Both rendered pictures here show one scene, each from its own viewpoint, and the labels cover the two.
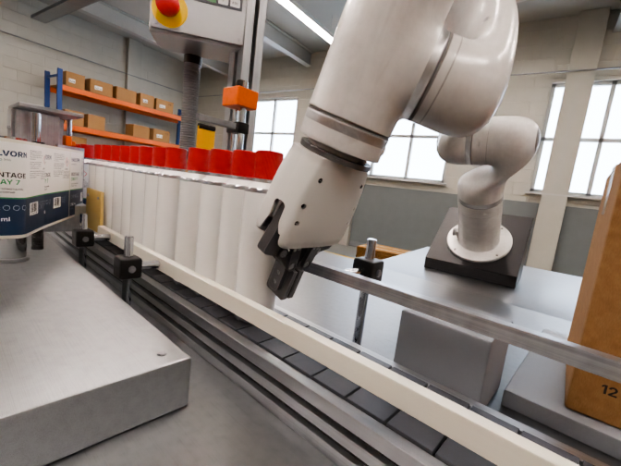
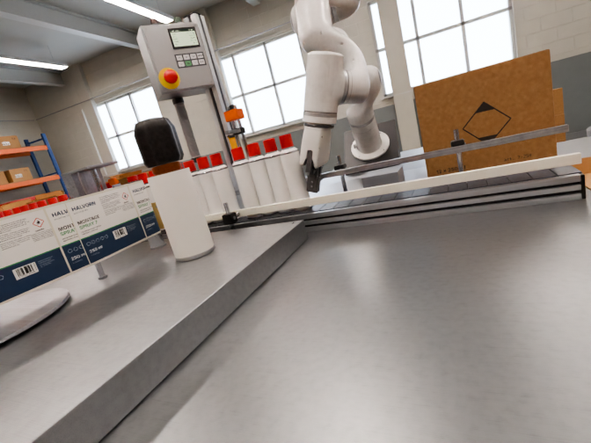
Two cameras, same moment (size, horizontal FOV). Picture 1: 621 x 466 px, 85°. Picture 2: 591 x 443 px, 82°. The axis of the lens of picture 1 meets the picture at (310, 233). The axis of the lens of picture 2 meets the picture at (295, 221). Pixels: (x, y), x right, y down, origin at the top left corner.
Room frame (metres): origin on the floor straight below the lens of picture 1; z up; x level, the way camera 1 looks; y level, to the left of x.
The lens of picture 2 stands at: (-0.48, 0.30, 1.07)
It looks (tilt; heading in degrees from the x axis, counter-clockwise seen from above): 13 degrees down; 346
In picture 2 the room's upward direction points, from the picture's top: 15 degrees counter-clockwise
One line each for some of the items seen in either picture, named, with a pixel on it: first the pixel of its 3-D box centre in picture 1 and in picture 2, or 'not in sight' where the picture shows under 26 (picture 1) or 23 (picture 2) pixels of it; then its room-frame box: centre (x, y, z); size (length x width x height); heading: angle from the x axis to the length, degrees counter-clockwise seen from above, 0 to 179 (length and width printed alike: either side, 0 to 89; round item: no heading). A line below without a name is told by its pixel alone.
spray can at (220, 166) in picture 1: (216, 222); (262, 179); (0.48, 0.14, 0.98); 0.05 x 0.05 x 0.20
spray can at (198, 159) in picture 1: (195, 216); (246, 183); (0.51, 0.18, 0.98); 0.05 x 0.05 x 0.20
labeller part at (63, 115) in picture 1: (46, 111); (90, 168); (0.77, 0.61, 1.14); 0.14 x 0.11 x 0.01; 49
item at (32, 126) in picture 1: (48, 170); (106, 206); (0.77, 0.61, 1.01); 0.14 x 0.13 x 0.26; 49
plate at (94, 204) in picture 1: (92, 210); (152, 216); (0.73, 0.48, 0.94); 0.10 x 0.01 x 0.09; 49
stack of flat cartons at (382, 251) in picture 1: (383, 259); not in sight; (4.66, -1.06, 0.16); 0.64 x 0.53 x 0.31; 61
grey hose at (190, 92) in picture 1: (189, 109); (187, 131); (0.74, 0.29, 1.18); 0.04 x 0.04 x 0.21
